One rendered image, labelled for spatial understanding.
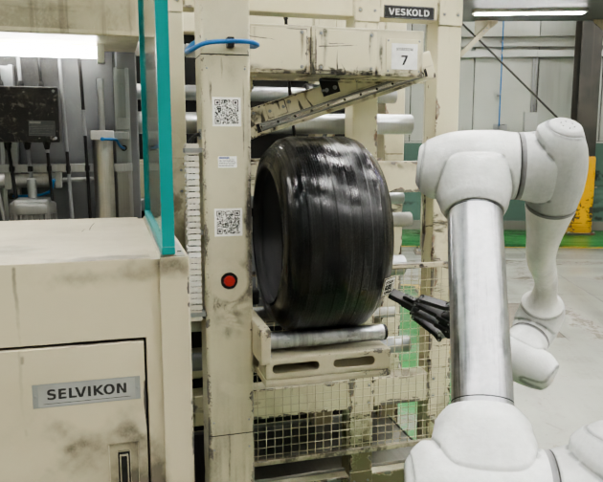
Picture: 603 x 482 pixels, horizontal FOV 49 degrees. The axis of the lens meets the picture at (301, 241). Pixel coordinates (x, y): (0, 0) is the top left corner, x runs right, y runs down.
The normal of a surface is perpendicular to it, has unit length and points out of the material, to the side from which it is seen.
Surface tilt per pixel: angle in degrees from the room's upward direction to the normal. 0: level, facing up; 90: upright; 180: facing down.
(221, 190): 90
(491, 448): 49
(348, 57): 90
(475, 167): 58
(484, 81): 90
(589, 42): 90
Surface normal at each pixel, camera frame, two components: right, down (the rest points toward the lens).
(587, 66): -0.06, 0.15
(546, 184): 0.04, 0.61
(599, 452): -0.56, -0.58
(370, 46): 0.27, 0.14
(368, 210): 0.25, -0.18
